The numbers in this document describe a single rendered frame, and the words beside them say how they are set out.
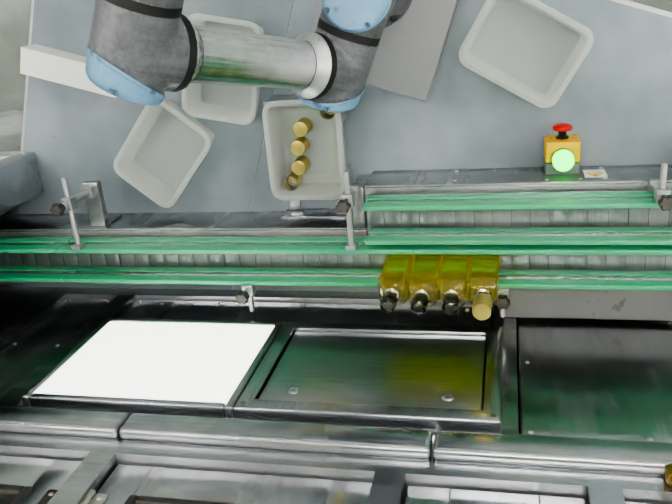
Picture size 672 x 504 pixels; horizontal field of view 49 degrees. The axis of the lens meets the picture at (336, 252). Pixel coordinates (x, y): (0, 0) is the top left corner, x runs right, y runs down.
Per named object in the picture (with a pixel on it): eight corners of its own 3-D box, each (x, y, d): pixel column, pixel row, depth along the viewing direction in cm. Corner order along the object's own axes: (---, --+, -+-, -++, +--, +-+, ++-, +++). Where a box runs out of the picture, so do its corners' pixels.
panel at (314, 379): (109, 328, 174) (23, 409, 143) (106, 316, 173) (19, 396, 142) (502, 339, 154) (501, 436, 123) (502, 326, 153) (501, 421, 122)
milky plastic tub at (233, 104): (195, 107, 175) (180, 115, 167) (199, 8, 166) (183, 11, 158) (265, 119, 172) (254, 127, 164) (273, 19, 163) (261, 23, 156)
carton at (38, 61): (35, 44, 176) (20, 47, 171) (129, 67, 173) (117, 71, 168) (34, 69, 179) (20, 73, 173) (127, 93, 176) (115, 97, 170)
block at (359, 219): (356, 218, 168) (350, 228, 162) (352, 178, 165) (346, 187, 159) (371, 218, 168) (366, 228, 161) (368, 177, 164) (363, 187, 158)
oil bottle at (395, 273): (392, 265, 164) (377, 308, 144) (391, 242, 162) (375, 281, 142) (418, 266, 162) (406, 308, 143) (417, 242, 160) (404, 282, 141)
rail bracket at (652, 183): (642, 189, 147) (655, 211, 135) (645, 153, 144) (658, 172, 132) (664, 189, 146) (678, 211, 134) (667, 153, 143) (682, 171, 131)
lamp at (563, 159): (551, 169, 154) (552, 173, 151) (551, 148, 152) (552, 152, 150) (573, 169, 153) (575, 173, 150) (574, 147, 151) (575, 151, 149)
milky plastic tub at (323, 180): (282, 189, 176) (271, 201, 168) (271, 94, 168) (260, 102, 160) (354, 188, 172) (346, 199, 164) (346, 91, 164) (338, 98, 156)
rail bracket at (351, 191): (351, 236, 163) (339, 258, 151) (345, 162, 157) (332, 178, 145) (364, 236, 162) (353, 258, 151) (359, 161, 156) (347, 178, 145)
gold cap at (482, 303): (495, 305, 136) (495, 316, 132) (478, 313, 138) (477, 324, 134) (486, 290, 135) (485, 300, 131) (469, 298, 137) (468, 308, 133)
